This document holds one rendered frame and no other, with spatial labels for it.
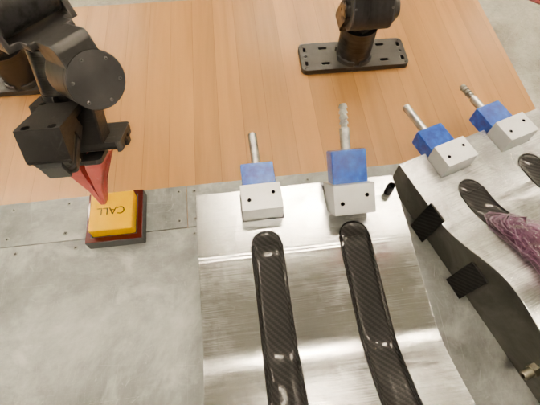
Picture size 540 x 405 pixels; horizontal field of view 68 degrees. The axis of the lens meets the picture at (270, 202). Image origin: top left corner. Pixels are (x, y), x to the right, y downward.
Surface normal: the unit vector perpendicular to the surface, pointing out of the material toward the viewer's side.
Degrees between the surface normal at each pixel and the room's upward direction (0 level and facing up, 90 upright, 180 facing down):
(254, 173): 0
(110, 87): 68
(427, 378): 27
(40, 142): 61
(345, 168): 37
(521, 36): 0
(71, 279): 0
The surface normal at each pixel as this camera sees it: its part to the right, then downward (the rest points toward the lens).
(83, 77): 0.68, 0.38
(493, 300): -0.91, 0.36
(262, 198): 0.00, -0.47
